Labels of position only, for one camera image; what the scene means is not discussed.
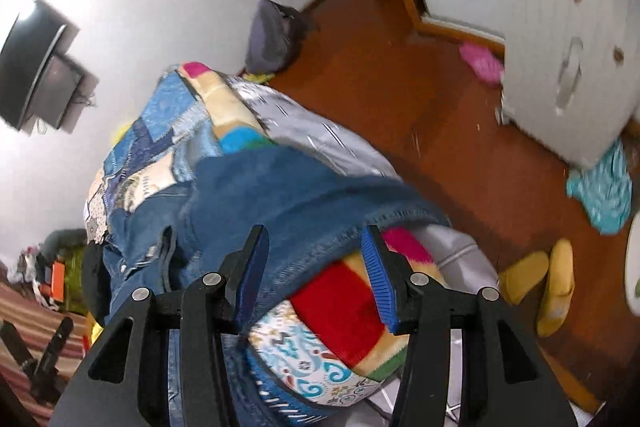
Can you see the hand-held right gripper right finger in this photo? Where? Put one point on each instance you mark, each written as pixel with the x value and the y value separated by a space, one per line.
pixel 382 277

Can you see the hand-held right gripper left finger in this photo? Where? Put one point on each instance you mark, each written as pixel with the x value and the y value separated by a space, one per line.
pixel 252 277

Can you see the blue denim jeans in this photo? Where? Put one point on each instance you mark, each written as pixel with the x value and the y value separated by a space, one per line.
pixel 280 197

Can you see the pink beige striped curtain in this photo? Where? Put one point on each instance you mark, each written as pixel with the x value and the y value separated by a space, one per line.
pixel 30 312

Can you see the colourful striped fleece blanket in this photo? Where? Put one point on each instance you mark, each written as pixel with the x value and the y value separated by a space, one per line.
pixel 340 302

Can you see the orange box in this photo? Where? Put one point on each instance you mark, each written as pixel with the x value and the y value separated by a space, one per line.
pixel 58 281

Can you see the green bag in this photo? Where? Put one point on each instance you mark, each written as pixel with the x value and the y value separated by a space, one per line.
pixel 76 279

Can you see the black cloth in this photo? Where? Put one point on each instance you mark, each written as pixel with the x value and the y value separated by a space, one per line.
pixel 95 282

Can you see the pile of small clutter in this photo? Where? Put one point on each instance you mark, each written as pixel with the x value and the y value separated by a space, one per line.
pixel 30 269

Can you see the grey-green cloth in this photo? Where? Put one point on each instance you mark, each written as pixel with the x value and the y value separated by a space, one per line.
pixel 65 239

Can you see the yellow slipper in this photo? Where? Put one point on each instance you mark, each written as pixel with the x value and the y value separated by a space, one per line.
pixel 557 292
pixel 522 278

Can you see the blue patchwork quilt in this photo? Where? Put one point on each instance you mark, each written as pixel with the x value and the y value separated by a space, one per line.
pixel 150 122

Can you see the pink slipper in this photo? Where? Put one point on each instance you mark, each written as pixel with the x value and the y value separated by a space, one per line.
pixel 481 63

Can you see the teal cloth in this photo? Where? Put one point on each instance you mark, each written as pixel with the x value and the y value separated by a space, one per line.
pixel 602 189

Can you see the dark purple-grey bag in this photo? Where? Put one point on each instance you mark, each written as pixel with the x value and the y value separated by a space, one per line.
pixel 272 34

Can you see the white round object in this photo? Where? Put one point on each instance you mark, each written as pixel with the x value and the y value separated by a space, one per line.
pixel 634 262

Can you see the grey box under television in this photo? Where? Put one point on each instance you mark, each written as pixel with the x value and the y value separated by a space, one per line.
pixel 60 92

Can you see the white refrigerator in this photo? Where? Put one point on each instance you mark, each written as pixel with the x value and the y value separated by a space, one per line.
pixel 565 72

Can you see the black wall television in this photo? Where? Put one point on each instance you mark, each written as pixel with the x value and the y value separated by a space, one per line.
pixel 27 57

